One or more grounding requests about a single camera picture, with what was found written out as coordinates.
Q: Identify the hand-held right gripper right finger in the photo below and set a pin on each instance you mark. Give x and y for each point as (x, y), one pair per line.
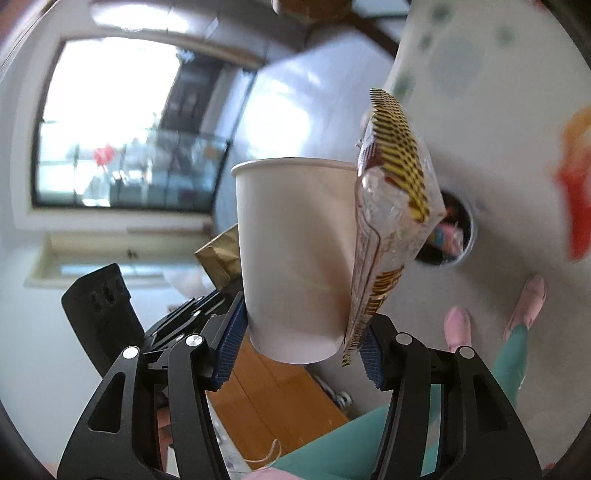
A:
(371, 360)

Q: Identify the pink slipper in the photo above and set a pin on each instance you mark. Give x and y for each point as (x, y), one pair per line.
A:
(526, 300)
(457, 327)

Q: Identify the gold foil packet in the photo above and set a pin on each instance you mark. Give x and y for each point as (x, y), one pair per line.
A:
(219, 254)

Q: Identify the yellow striped snack packet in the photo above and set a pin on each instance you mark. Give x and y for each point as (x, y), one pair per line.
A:
(392, 207)

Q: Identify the white round trash bin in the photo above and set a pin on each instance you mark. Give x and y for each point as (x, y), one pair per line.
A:
(457, 205)

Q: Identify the white low cabinet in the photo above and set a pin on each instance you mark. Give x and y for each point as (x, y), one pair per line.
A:
(92, 258)

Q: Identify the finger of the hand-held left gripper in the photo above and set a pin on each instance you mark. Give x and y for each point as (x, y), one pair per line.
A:
(184, 314)

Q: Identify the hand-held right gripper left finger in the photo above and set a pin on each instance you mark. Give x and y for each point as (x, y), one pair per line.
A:
(228, 346)

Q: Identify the white paper cup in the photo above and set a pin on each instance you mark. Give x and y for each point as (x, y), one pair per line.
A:
(291, 254)

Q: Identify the wooden stool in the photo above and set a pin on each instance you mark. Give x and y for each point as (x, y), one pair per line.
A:
(277, 406)

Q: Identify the large window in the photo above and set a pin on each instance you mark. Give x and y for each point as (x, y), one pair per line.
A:
(106, 115)

